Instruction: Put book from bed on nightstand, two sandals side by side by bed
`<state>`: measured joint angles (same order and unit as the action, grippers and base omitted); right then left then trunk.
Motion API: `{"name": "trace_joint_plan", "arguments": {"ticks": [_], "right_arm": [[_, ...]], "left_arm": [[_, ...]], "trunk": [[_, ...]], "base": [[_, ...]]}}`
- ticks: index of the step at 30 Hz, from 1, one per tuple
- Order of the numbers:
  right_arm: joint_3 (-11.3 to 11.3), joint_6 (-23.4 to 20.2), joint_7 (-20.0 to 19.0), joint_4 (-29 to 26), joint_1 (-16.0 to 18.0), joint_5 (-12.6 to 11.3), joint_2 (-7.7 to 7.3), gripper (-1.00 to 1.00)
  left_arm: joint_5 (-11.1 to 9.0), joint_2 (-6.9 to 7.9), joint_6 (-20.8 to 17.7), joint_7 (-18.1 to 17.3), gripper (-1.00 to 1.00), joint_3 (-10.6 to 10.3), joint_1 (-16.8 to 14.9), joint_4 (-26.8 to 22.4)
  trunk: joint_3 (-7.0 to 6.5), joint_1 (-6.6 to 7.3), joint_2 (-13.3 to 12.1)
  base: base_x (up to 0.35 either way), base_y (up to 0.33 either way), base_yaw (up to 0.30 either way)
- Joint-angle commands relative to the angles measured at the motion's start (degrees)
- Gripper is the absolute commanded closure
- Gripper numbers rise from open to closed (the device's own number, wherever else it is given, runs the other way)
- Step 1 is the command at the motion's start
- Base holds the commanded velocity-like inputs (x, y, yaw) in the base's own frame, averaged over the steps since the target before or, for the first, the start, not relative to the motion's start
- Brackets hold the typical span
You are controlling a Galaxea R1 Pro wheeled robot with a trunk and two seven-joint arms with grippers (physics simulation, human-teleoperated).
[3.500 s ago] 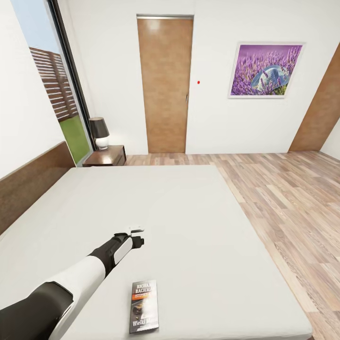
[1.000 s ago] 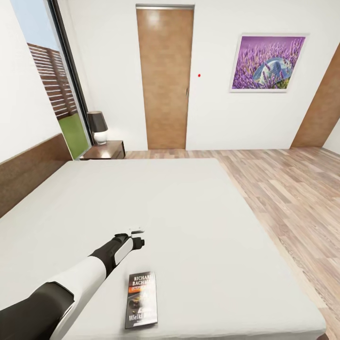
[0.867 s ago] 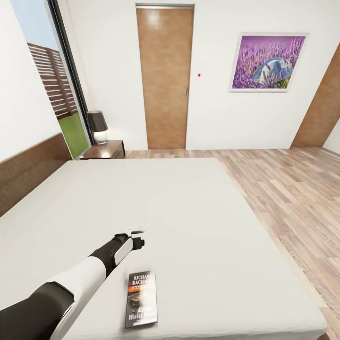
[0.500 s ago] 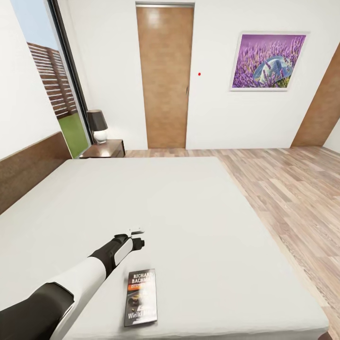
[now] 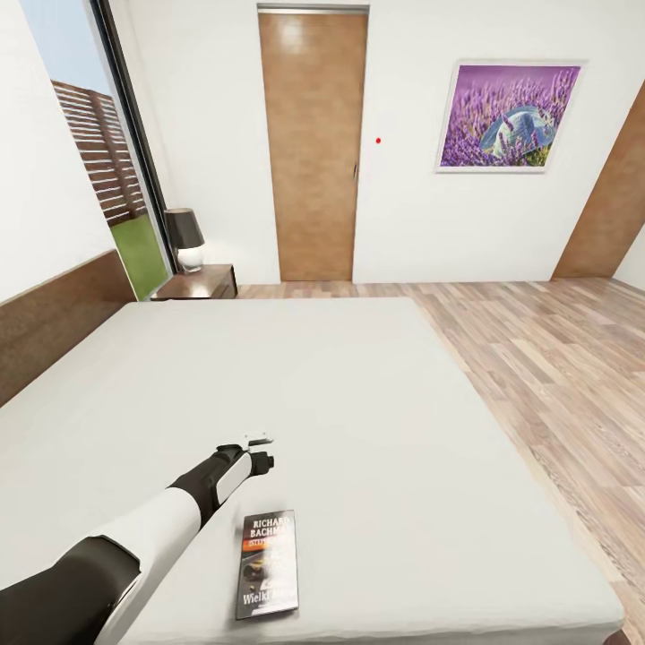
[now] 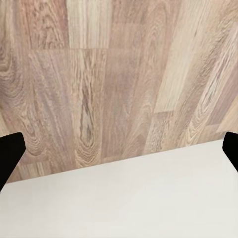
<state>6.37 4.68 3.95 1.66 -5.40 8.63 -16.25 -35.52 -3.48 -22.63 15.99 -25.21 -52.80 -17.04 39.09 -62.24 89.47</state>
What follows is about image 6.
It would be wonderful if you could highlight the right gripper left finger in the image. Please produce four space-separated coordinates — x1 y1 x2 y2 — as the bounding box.
0 132 26 192

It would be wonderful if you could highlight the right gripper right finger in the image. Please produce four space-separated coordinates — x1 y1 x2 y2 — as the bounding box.
222 132 238 171

